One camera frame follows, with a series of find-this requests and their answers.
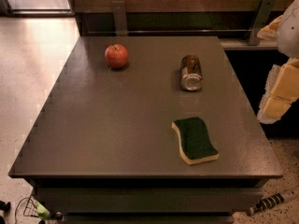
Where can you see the metal shelf bracket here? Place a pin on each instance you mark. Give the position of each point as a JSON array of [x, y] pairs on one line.
[[120, 20], [260, 19]]

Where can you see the green yellow sponge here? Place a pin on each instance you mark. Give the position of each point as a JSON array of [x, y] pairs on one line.
[[194, 142]]

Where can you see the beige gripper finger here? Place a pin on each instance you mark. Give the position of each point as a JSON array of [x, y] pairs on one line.
[[281, 91], [270, 31]]

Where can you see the red apple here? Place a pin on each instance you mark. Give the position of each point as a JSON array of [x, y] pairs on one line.
[[116, 56]]

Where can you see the small black floor object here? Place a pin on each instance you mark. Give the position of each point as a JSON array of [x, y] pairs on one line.
[[5, 207]]

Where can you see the left metal shelf bracket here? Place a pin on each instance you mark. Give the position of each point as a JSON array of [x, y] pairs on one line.
[[120, 20]]

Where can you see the orange soda can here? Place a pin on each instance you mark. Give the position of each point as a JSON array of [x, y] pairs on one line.
[[191, 73]]

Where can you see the right metal shelf bracket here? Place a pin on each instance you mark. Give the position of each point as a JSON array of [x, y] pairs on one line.
[[260, 19]]

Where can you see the striped black white handle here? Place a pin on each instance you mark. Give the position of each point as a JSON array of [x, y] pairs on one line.
[[274, 200]]

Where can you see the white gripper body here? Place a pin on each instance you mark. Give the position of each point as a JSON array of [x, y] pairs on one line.
[[290, 32]]

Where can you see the wire basket with green item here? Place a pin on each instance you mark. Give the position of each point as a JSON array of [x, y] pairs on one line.
[[30, 207]]

